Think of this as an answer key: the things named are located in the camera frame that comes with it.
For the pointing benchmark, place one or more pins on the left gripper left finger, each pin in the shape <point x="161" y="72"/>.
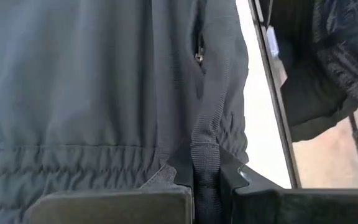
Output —
<point x="110" y="208"/>

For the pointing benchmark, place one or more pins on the white paper tag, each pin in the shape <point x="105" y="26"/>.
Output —
<point x="273" y="43"/>

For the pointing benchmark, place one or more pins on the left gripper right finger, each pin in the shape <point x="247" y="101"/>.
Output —
<point x="291" y="208"/>

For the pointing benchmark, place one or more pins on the black zip jacket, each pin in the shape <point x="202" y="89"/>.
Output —
<point x="89" y="93"/>

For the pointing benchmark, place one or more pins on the dark blue jeans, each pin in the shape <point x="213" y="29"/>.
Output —
<point x="315" y="93"/>

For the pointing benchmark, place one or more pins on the black metal rack frame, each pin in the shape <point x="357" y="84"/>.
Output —
<point x="286" y="146"/>

